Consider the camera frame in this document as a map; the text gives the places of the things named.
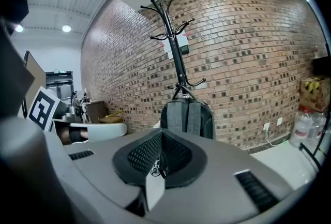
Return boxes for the black metal table frame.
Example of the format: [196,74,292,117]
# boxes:
[299,114,330,176]

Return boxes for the clear plastic water bottles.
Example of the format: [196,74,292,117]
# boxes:
[289,105,328,147]

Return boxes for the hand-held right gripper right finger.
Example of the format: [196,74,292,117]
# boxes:
[124,128,294,224]

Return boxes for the white paper tag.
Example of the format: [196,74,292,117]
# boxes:
[145,173,167,212]

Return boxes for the brown partition board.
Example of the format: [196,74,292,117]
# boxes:
[22,50,47,118]

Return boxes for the dark double door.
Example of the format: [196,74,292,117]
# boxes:
[44,70,74,105]

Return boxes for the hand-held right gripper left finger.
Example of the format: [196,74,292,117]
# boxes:
[43,127,167,224]

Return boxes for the person's left hand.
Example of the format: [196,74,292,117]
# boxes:
[57,126,89,146]

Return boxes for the low wooden stool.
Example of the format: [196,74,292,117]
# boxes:
[99,111,125,125]

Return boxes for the white wall panel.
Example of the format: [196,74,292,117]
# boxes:
[160,32,190,60]

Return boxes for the black metal coat rack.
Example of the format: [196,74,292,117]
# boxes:
[140,0,207,104]

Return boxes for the cardboard box with yellow print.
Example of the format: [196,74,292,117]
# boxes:
[299,75,331,113]

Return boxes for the white power cable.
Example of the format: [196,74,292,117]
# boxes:
[264,128,280,148]

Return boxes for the black and gray backpack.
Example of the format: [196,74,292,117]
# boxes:
[159,88,216,141]

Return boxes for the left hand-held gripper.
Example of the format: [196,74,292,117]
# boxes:
[27,86,128,143]

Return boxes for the metal clutter near door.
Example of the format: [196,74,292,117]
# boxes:
[67,90,92,123]

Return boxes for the black box on table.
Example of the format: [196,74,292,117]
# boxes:
[312,56,331,77]

